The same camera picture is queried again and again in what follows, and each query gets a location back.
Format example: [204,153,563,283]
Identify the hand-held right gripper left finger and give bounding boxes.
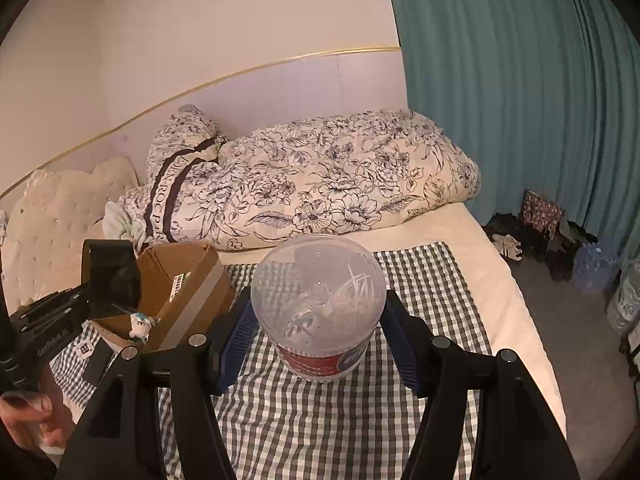
[54,287,252,480]

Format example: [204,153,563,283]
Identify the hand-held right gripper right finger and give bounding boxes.
[382,290,581,480]

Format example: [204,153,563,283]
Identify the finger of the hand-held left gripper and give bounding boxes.
[10,239,142,333]

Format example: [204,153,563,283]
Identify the small white plush toy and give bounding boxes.
[129,312,157,344]

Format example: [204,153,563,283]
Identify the cardboard box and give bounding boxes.
[92,241,236,356]

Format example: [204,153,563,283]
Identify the clear cotton swab jar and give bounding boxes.
[250,234,387,384]

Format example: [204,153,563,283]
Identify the person's left hand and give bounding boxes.
[0,391,77,456]

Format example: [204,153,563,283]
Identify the light green towel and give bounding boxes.
[101,201,149,247]

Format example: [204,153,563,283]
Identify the cream tufted headboard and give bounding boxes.
[0,156,142,313]

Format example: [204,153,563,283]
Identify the dark shoes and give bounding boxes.
[542,245,577,282]

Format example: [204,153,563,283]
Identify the white sandal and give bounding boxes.
[491,232,524,262]

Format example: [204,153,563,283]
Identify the green checked blanket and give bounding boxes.
[50,241,495,480]

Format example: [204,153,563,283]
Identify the patterned gift bag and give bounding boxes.
[521,189,567,241]

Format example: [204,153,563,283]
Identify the floral duvet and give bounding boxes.
[117,105,482,253]

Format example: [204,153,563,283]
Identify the teal curtain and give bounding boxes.
[381,0,640,281]

